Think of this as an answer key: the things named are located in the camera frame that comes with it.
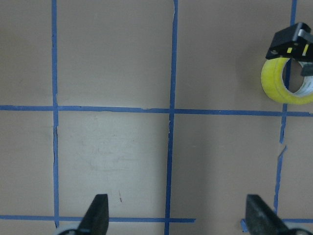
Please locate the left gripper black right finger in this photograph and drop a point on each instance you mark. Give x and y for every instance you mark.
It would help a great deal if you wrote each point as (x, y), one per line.
(261, 219)

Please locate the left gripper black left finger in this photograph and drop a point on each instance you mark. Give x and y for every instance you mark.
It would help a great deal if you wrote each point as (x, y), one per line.
(96, 219)

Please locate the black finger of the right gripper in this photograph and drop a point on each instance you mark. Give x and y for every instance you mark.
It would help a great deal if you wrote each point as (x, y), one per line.
(294, 42)

